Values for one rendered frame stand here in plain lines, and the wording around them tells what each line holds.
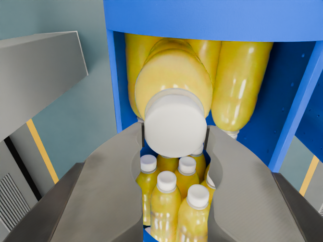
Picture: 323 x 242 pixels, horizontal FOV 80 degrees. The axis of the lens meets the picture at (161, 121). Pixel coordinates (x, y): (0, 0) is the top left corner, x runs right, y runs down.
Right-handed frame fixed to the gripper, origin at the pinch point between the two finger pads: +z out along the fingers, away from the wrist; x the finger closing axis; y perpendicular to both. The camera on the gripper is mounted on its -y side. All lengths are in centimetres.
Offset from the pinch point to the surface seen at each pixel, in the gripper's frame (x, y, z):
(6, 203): -134, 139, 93
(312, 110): 47, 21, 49
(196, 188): 5.5, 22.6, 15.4
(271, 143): 18.3, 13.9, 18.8
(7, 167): -137, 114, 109
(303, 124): 46, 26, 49
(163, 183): -0.8, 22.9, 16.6
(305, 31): 10.3, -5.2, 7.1
